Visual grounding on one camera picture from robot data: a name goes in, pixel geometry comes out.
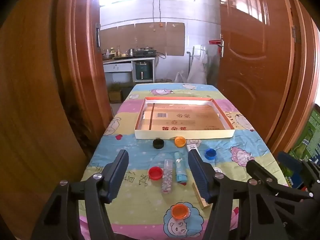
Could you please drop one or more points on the shallow cardboard box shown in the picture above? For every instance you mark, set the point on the shallow cardboard box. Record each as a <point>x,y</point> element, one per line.
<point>175,122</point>

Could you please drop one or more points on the red paper strip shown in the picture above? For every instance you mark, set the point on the red paper strip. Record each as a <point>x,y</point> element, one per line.
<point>214,41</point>

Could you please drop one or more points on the wooden door frame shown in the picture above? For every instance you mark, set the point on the wooden door frame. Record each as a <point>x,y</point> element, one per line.
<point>305,92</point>

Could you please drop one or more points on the cartoon sheep printed tablecloth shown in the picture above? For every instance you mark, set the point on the cartoon sheep printed tablecloth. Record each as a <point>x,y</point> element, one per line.
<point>140,155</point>

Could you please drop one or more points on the green printed carton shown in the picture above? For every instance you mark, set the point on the green printed carton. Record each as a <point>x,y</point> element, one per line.
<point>310,135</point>

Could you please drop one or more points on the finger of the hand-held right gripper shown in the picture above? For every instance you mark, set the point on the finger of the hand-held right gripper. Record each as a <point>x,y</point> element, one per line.
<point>262,177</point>
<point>290,162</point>

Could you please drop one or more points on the wooden door with latch plate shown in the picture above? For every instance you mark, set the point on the wooden door with latch plate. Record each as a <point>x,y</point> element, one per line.
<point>75,80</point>

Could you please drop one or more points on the large white plastic bag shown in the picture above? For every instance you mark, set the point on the large white plastic bag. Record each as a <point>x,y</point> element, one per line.
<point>197,70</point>

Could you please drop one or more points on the black bottle cap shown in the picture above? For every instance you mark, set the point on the black bottle cap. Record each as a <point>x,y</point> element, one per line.
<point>158,143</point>

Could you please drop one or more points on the grey metal pipe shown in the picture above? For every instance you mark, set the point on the grey metal pipe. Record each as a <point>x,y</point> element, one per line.
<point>188,62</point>

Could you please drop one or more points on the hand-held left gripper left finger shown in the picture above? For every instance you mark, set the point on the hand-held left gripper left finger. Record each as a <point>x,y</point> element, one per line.
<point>117,175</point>

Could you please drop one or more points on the blue bottle cap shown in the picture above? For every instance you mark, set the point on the blue bottle cap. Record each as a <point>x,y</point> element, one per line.
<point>210,154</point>

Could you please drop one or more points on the green air fryer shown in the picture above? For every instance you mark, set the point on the green air fryer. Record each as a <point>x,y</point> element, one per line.
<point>143,70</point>

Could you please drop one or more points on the crate with green plants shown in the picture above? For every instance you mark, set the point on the crate with green plants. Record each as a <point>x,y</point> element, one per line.
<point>115,93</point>

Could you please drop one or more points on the gold rectangular case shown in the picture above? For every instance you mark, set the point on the gold rectangular case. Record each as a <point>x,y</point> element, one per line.
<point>200,202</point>

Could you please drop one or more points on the silver kettle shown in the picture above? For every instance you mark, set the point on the silver kettle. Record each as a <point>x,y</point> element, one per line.
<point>129,52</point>

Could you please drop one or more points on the cardboard wall sheet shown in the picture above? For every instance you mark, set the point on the cardboard wall sheet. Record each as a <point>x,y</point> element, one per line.
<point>175,38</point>
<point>126,37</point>
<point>108,38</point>
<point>150,37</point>

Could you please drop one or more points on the red bottle cap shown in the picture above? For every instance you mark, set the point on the red bottle cap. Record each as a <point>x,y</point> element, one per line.
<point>155,173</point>

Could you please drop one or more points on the black gas stove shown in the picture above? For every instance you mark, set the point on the black gas stove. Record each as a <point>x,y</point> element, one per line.
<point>145,53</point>

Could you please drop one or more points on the white cartoon printed lighter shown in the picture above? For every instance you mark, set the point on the white cartoon printed lighter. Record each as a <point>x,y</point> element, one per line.
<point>191,146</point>

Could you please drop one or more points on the small white plastic bag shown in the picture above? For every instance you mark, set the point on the small white plastic bag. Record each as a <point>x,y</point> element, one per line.
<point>179,78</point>

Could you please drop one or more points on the white kitchen counter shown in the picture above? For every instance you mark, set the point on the white kitchen counter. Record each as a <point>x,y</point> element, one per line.
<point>117,67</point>

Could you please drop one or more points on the metal basin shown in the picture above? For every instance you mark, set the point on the metal basin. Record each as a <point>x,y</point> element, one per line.
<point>108,56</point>

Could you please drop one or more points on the teal lighter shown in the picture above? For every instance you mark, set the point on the teal lighter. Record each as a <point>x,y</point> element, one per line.
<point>180,170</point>

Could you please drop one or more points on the orange bottle cap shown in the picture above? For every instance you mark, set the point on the orange bottle cap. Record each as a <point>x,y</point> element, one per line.
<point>180,142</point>
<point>179,211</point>

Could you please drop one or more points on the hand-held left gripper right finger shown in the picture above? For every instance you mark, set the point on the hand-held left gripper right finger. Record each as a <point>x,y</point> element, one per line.
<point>200,177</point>

